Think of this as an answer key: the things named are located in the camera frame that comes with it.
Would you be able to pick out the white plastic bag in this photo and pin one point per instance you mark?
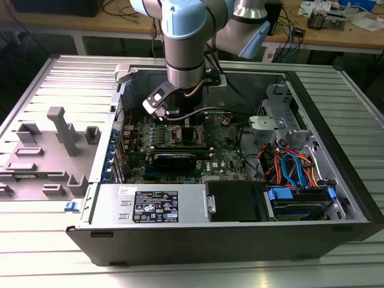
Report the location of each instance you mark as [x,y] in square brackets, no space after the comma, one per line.
[366,24]

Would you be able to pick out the black graphics card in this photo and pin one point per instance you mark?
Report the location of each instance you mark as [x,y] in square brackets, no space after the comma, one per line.
[174,163]

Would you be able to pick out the hard disk in blue carrier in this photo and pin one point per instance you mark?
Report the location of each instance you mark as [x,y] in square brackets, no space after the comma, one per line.
[300,210]

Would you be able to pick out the green motherboard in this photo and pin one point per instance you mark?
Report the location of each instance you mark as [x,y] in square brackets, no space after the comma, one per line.
[222,156]

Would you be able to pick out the white printed papers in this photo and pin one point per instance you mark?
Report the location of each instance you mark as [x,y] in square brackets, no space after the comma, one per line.
[312,7]

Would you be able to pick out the wide black box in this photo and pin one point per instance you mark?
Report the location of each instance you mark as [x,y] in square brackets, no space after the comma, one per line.
[57,7]

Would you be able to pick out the wooden workbench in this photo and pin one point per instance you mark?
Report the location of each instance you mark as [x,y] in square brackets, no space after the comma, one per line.
[90,22]

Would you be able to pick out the grey plastic parts rack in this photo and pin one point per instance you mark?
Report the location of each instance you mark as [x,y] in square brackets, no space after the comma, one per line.
[45,168]

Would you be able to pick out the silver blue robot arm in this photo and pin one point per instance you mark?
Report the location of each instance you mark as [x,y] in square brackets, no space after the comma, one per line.
[183,51]

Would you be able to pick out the green circuit board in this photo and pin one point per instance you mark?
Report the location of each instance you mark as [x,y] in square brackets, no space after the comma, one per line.
[336,21]

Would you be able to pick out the white camera box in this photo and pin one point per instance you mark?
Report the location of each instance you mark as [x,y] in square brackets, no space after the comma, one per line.
[217,85]

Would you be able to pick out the tall black box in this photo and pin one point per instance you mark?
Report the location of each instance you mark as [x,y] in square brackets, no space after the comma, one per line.
[274,15]

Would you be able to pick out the round coin cell battery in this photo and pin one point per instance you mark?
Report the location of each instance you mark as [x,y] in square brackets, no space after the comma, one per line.
[225,121]

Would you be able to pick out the black PC case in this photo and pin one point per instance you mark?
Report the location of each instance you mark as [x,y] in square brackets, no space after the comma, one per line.
[180,246]

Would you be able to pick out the CPU socket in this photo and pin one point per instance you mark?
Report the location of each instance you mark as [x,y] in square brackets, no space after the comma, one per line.
[177,135]

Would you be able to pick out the blue plastic latch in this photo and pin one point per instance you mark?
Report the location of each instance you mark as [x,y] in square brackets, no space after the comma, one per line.
[71,206]

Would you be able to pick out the small black adapter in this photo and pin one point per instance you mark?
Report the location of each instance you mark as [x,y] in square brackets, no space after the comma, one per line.
[299,32]

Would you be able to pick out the metal finned heat sink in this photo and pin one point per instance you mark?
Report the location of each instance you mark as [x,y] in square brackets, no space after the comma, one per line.
[317,19]

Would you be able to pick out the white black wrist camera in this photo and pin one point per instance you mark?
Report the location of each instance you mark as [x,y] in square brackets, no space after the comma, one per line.
[156,97]

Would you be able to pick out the silver power supply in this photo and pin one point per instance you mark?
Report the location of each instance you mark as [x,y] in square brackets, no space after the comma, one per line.
[108,195]

